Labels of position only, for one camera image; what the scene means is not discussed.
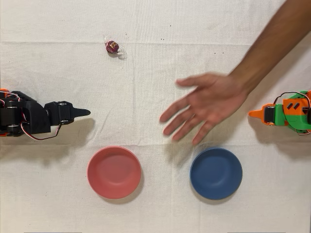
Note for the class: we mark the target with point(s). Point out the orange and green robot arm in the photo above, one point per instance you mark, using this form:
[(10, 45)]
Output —
[(291, 119)]

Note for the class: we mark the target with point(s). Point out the person's bare forearm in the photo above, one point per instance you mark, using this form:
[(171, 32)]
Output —
[(274, 41)]

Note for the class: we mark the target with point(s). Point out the person's bare hand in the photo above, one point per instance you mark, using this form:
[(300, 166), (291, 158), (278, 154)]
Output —
[(213, 102)]

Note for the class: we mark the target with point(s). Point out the white tablecloth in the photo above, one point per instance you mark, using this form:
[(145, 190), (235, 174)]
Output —
[(155, 213)]

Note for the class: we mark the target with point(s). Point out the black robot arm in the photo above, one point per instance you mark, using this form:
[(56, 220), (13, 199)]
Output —
[(34, 116)]

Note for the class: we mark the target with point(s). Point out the red candy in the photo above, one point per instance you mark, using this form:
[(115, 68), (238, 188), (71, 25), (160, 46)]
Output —
[(111, 46)]

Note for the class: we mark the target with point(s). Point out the orange base part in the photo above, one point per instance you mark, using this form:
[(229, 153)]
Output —
[(3, 90)]

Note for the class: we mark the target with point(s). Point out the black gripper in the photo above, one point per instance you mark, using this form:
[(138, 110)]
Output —
[(65, 113)]

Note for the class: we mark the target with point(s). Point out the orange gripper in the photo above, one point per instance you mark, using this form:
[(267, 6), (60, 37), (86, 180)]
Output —
[(268, 114)]

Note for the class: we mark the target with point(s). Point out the pink bowl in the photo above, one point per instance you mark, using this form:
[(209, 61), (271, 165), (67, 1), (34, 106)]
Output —
[(114, 172)]

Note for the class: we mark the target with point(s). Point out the blue bowl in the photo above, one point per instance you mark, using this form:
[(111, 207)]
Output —
[(216, 173)]

